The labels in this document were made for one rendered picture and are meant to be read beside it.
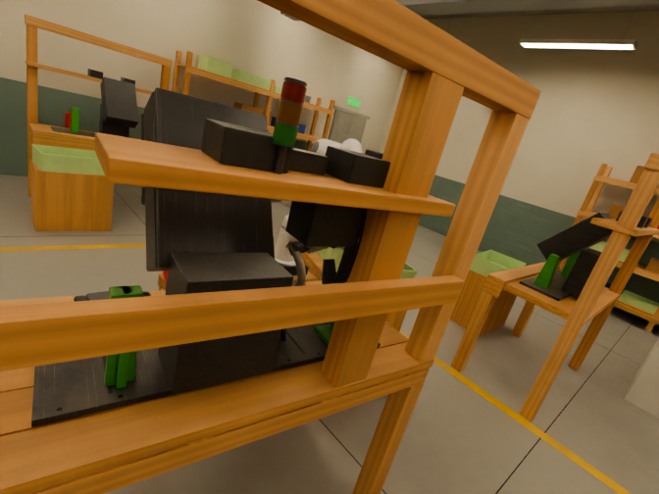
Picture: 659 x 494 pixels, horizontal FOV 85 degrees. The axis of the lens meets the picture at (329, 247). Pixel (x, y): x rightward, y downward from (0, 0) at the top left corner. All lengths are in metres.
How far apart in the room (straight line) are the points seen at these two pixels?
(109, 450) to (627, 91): 8.04
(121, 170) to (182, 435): 0.67
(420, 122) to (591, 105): 7.23
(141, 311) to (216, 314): 0.14
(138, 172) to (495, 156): 1.08
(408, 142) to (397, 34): 0.25
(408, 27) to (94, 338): 0.88
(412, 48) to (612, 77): 7.37
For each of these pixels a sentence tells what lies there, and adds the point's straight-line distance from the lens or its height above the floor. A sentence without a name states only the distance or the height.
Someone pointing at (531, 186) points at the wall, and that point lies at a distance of 8.15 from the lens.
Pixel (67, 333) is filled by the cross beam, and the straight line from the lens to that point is 0.75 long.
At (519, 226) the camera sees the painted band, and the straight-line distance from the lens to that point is 8.16.
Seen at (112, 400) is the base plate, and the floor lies 0.90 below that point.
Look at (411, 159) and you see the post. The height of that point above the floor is 1.64.
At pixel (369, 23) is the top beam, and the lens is 0.87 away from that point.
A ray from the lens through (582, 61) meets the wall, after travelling 8.44.
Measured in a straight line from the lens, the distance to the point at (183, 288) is 0.96.
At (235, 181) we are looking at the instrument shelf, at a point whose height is 1.53.
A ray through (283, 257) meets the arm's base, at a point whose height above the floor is 0.94.
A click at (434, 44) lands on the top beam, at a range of 1.01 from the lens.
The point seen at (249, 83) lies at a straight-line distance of 6.81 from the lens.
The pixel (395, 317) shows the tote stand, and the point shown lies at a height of 0.63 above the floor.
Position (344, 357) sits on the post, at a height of 1.00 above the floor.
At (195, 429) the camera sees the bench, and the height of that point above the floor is 0.88.
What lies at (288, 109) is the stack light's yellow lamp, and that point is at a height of 1.68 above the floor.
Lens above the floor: 1.66
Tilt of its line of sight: 18 degrees down
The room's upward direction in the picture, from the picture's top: 15 degrees clockwise
